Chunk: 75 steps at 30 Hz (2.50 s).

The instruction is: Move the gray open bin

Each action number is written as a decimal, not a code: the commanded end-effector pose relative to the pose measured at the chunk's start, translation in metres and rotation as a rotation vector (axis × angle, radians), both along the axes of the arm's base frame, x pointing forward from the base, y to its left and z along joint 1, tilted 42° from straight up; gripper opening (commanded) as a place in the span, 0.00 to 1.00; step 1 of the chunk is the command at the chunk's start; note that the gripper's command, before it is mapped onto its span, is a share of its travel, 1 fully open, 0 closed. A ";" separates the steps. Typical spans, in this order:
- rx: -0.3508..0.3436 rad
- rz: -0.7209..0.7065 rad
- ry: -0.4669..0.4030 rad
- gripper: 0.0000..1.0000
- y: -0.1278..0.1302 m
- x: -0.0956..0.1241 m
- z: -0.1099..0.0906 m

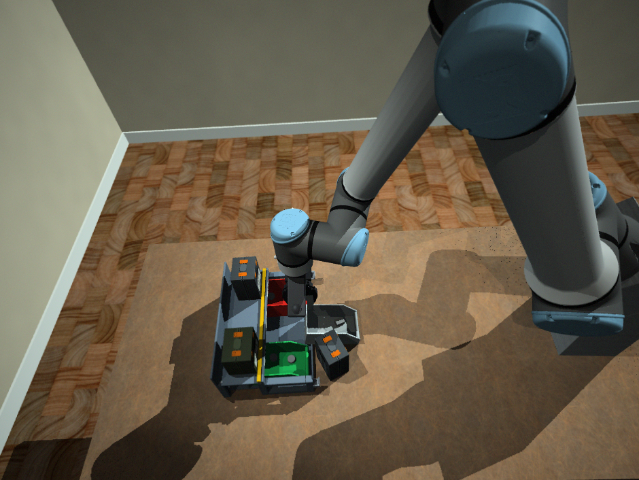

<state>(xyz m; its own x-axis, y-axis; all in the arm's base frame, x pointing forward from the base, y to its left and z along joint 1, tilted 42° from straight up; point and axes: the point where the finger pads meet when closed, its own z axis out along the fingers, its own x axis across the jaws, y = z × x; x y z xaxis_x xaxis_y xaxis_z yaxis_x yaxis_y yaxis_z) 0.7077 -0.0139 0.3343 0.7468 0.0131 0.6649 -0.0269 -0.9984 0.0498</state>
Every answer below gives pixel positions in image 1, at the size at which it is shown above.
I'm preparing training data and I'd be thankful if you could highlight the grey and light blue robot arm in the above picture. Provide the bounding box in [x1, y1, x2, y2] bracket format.
[270, 0, 639, 337]

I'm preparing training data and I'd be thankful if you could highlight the green open bin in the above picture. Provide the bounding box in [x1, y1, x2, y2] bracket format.
[264, 341, 310, 378]

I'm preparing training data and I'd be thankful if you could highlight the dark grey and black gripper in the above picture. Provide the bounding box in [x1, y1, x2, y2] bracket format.
[282, 269, 317, 310]

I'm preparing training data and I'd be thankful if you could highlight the olive green case with orange latches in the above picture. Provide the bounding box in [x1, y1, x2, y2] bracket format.
[221, 327, 259, 375]

